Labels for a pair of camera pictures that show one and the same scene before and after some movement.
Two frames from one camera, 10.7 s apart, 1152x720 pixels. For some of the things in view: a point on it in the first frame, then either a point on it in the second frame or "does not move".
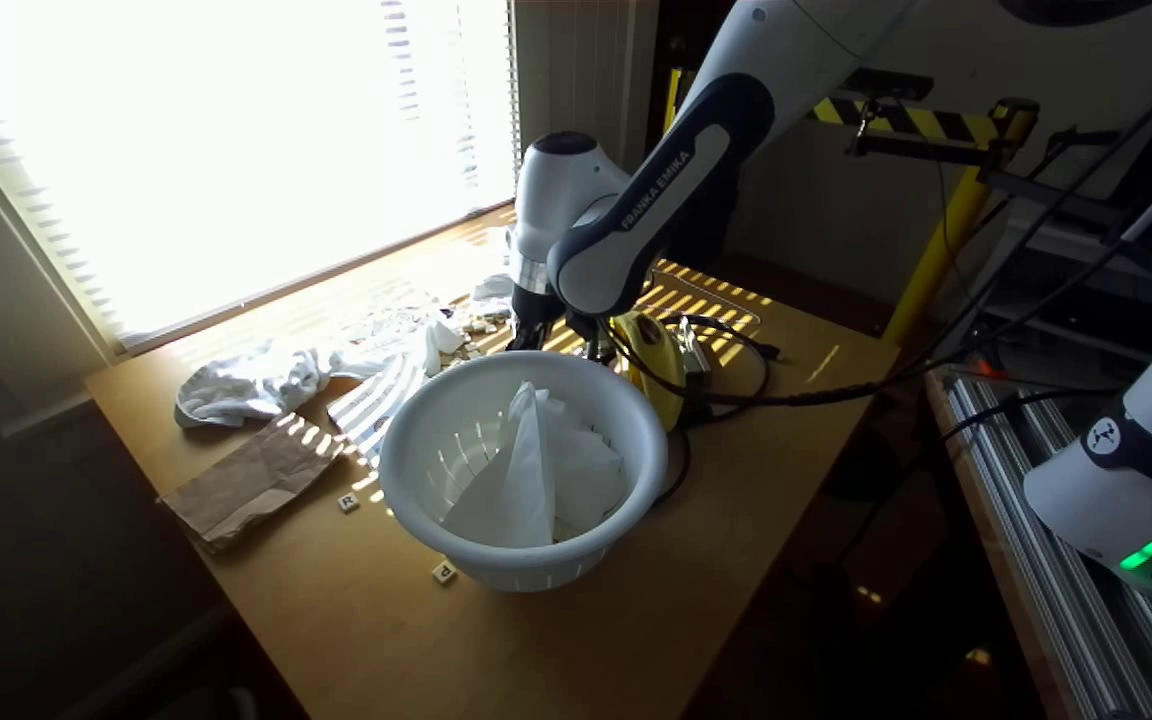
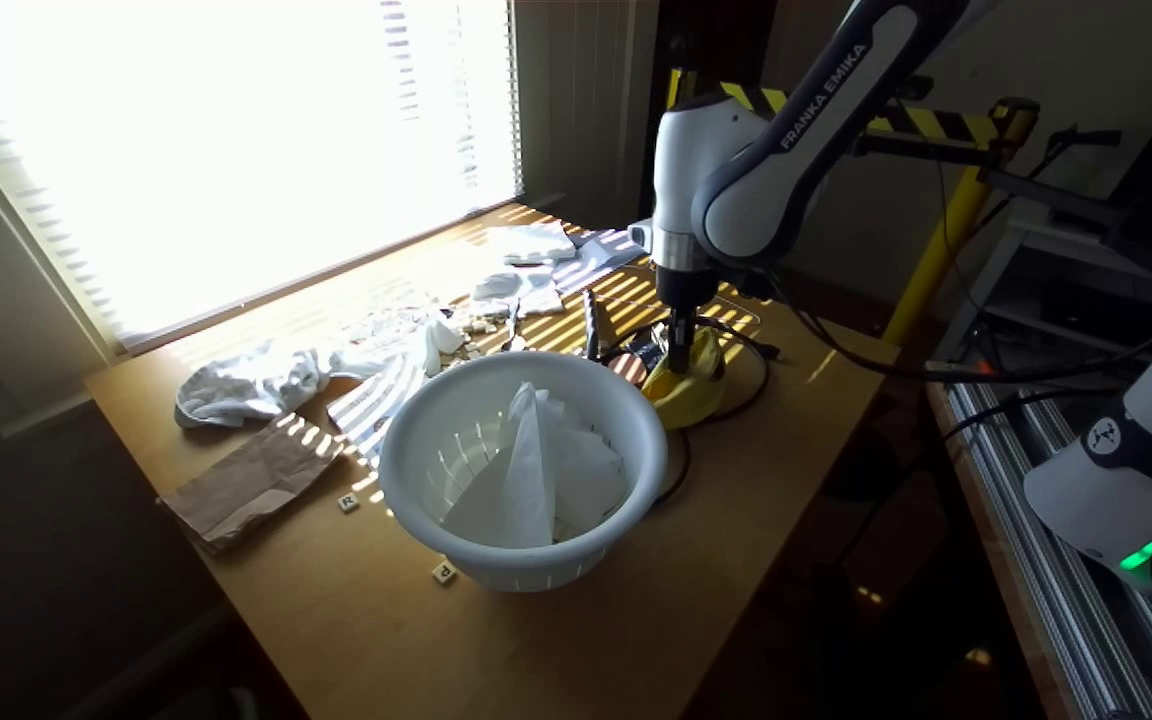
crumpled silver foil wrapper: x=255 y=385 does not move
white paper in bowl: x=538 y=479 does not move
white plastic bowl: x=521 y=467 does not move
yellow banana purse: x=655 y=361 → x=694 y=389
